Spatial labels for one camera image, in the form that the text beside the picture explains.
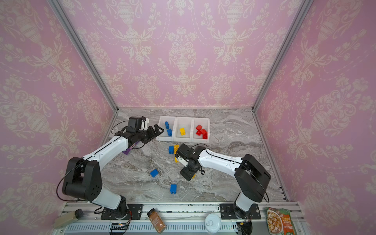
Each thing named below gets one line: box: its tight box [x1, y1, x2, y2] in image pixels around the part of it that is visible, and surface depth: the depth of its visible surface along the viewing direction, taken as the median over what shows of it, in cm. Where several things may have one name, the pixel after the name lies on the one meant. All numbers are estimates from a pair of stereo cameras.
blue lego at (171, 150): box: [168, 145, 174, 155], surface depth 97 cm
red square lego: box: [195, 128, 205, 138], surface depth 105 cm
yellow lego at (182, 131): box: [179, 127, 187, 136], surface depth 105 cm
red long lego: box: [199, 128, 209, 140], surface depth 104 cm
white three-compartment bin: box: [156, 116, 211, 143], surface depth 105 cm
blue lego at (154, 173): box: [149, 168, 160, 178], surface depth 89 cm
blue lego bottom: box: [169, 184, 178, 195], surface depth 83 cm
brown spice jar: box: [146, 208, 166, 234], surface depth 70 cm
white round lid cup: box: [204, 213, 222, 234], surface depth 68 cm
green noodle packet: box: [264, 206, 296, 235], surface depth 72 cm
